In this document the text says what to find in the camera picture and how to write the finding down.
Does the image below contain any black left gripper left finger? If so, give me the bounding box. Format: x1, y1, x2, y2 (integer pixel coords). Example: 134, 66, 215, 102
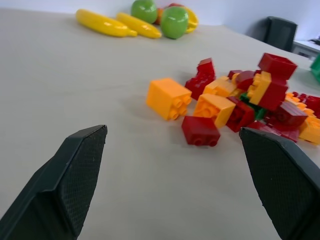
0, 124, 108, 240

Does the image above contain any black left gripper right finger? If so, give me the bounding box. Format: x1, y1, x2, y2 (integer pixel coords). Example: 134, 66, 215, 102
239, 126, 320, 240

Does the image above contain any green object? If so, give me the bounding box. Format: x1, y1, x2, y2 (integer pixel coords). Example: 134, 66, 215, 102
309, 53, 320, 83

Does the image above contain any dark red flat block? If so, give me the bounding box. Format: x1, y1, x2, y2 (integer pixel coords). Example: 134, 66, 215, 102
246, 120, 301, 143

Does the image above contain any green plastic building brick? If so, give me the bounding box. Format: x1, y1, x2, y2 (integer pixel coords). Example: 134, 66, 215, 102
239, 91, 267, 121

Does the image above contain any red toy brick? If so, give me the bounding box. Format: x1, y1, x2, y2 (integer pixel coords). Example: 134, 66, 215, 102
181, 115, 222, 148

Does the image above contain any yellow plastic building brick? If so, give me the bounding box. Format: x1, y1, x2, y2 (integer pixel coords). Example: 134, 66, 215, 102
246, 70, 273, 105

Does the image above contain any orange hollow building block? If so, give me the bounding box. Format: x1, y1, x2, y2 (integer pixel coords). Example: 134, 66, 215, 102
192, 93, 237, 130

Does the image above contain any orange flat building block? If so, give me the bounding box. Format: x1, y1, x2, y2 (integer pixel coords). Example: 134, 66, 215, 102
202, 76, 238, 98

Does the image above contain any dark red hollow block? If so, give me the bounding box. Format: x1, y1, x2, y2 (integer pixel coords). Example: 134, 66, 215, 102
257, 52, 298, 81

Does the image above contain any dark red building block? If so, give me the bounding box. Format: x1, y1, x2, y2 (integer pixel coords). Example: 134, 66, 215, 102
196, 57, 216, 81
184, 73, 216, 100

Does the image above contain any white desk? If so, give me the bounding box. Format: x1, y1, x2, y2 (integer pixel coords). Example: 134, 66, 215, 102
292, 39, 320, 60

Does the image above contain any orange toy brick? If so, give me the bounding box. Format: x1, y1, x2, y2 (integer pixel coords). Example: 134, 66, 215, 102
145, 77, 193, 122

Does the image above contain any black office chair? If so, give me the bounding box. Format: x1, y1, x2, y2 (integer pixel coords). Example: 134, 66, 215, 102
255, 16, 299, 53

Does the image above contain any yellow toy banana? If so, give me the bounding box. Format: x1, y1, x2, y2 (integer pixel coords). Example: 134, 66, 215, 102
115, 12, 163, 39
184, 6, 200, 34
75, 8, 138, 38

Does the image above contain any green toy apple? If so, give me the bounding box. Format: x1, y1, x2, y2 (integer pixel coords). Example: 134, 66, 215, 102
130, 0, 158, 25
160, 6, 189, 40

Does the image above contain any orange toy fruit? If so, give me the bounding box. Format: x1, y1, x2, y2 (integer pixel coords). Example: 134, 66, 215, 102
153, 7, 165, 26

